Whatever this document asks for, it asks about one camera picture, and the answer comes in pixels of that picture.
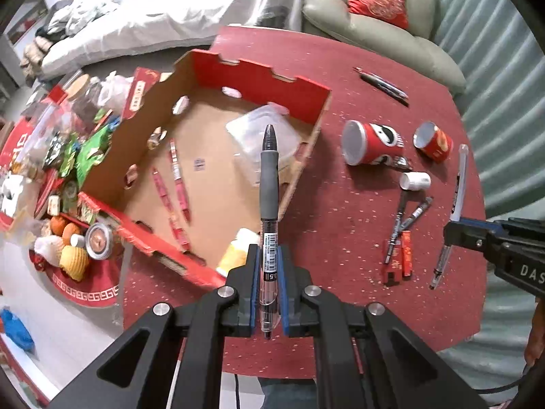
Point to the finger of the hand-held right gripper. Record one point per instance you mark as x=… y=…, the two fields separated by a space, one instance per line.
x=468 y=238
x=481 y=221

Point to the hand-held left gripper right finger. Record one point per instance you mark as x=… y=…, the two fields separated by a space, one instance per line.
x=284 y=306

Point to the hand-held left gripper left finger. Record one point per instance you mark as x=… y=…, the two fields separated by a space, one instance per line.
x=254 y=298

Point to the clear gel pen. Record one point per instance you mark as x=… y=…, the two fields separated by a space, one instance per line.
x=462 y=179

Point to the grey grip gel pen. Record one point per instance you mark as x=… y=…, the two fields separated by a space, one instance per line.
x=419 y=211
x=269 y=187

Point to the slim red box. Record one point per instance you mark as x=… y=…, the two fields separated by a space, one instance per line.
x=407 y=253

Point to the black pen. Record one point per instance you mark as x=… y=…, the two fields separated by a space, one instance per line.
x=385 y=89
x=398 y=226

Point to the plain white plastic bottle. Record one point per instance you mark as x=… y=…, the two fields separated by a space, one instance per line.
x=416 y=181

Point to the patterned card box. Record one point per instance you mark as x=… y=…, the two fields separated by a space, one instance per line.
x=392 y=268

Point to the red cardboard box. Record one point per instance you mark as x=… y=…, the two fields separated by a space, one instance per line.
x=213 y=221

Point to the short red chip can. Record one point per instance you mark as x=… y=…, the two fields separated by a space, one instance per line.
x=436 y=142

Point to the red gel pen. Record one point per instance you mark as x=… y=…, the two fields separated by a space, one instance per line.
x=181 y=187
x=162 y=187
x=179 y=232

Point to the clear plastic container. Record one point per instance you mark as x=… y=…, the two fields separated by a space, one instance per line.
x=247 y=136

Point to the person's right forearm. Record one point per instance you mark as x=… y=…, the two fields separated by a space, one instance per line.
x=535 y=336

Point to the person's blue jeans leg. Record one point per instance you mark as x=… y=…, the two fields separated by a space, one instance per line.
x=289 y=396

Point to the grey-green curtain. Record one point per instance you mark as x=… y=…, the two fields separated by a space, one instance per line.
x=502 y=93

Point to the tall red chip can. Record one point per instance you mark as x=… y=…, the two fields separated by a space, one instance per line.
x=374 y=145

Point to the round metal tin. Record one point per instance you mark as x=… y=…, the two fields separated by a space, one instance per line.
x=99 y=242

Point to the white patterned pen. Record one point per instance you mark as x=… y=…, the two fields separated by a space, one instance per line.
x=374 y=77

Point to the yellow foam netted fruit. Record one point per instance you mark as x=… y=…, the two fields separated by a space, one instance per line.
x=74 y=264

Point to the orange fruit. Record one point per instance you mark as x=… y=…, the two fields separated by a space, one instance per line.
x=64 y=230

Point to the white foam netted fruit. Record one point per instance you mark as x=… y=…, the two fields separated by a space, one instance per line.
x=47 y=249

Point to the large green snack packet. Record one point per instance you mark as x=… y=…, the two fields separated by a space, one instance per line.
x=93 y=153

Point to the small green snack packet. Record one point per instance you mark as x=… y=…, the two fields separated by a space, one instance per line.
x=70 y=155

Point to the flat red gift box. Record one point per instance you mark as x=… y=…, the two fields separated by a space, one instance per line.
x=138 y=93

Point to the blue cloth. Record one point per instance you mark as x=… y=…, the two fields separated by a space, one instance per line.
x=17 y=328

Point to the clear plastic bag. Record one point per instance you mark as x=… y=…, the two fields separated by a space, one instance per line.
x=115 y=89

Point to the glass jar cork lid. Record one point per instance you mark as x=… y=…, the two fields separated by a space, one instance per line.
x=85 y=102

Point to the bed with white duvet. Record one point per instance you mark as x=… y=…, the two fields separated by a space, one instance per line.
x=170 y=17

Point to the pile of clothes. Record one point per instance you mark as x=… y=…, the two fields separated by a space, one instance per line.
x=47 y=42

